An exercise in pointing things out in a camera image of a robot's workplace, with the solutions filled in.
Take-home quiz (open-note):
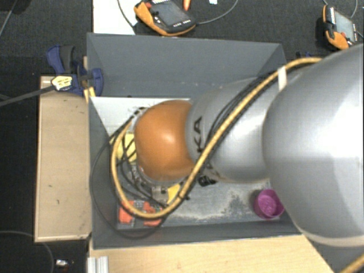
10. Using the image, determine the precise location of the yellow flat piece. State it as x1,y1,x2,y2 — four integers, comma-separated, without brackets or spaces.
166,182,186,205

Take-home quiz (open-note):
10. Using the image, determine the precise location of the orange and black box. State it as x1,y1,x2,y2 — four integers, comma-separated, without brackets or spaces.
117,200,165,228

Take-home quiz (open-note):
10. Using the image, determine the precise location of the yellow sponge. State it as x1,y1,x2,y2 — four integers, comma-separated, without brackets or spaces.
115,133,139,164

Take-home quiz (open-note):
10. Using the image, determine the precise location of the pale wood board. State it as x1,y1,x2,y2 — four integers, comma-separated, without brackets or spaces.
34,75,93,243

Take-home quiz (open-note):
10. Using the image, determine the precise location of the purple plastic cup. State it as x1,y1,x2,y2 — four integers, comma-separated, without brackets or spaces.
253,188,286,220

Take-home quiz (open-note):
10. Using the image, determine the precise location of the grey metal bin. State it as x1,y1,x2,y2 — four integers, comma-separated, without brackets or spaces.
85,32,303,250

